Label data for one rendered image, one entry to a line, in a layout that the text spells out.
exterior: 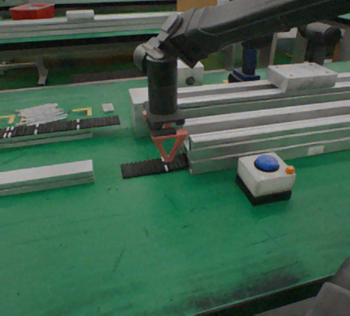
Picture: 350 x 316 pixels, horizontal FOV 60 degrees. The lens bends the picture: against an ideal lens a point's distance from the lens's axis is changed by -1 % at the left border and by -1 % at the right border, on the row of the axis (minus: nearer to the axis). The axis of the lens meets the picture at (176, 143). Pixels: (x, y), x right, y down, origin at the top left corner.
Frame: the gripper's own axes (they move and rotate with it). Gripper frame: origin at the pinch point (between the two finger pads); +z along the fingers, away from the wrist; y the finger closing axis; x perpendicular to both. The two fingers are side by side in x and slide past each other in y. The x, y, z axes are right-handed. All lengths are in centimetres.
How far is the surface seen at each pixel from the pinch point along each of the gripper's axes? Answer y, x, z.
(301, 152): -4.9, -30.9, 3.0
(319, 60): 31, -60, -7
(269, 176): -16.4, -15.7, -1.4
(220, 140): -5.0, -10.7, -3.1
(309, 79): 13.7, -43.6, -7.1
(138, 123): 14.0, 3.4, 0.5
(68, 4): 326, 35, 4
